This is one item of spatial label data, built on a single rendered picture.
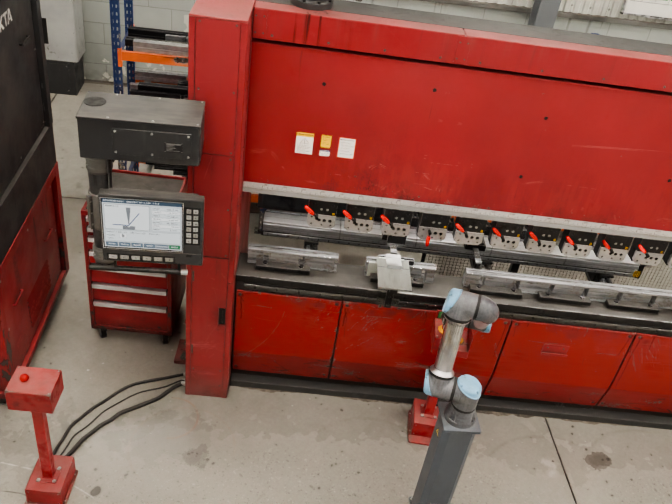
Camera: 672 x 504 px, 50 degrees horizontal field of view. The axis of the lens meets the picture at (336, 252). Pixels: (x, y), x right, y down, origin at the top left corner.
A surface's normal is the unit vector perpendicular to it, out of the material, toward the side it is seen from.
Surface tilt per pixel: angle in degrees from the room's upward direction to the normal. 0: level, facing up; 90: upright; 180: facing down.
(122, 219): 90
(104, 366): 0
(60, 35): 90
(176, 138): 90
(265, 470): 0
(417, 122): 90
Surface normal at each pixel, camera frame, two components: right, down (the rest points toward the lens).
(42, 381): 0.13, -0.80
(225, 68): -0.01, 0.58
